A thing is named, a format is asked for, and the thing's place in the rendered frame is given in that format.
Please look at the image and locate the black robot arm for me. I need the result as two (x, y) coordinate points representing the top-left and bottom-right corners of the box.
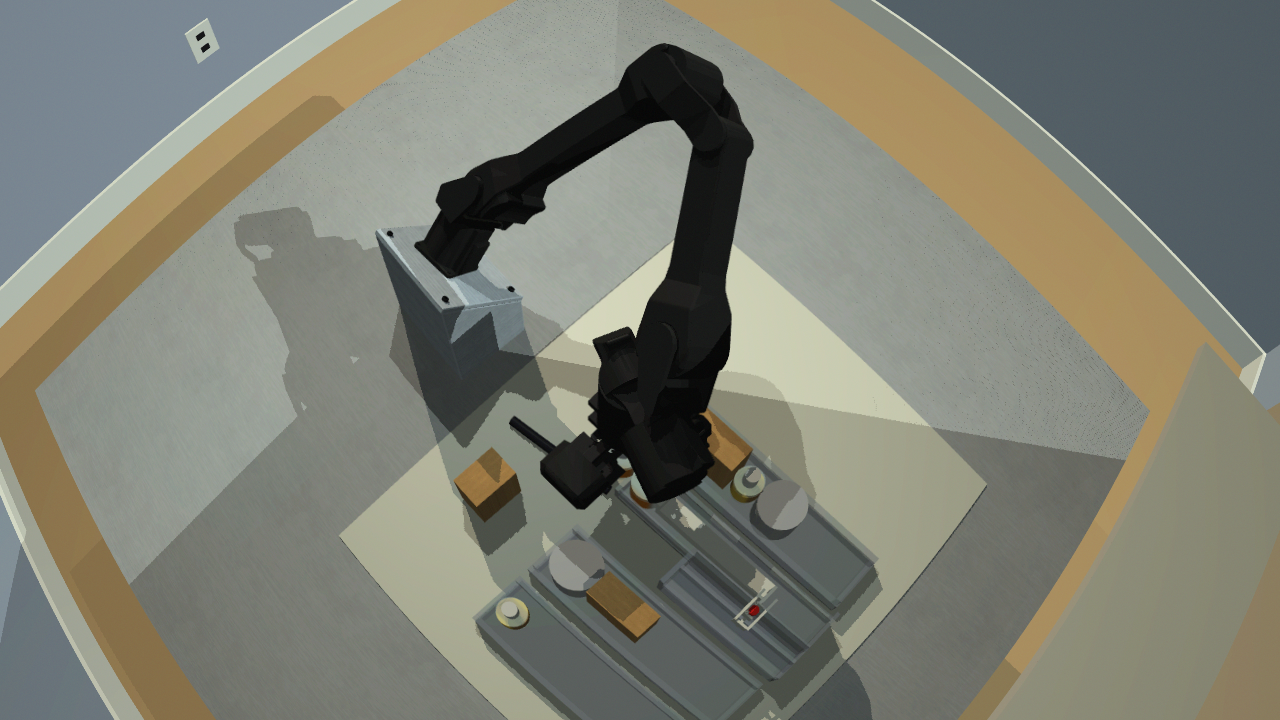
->
(413, 44), (754, 503)

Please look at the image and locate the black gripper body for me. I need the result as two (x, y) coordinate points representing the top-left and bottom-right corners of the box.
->
(540, 392), (627, 510)

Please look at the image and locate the black cylinder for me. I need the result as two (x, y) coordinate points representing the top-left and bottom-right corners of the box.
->
(509, 416), (612, 495)

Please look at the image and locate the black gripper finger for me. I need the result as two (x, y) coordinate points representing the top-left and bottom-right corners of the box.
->
(571, 430), (625, 488)

